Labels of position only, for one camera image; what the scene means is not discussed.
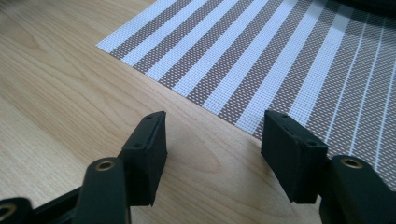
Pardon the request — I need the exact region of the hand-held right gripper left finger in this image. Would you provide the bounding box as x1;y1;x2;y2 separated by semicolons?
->
72;110;168;224

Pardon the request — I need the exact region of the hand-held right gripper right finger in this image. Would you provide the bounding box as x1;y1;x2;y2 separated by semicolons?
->
261;109;396;224

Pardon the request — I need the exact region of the striped woven placemat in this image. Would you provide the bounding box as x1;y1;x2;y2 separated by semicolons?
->
96;0;396;191

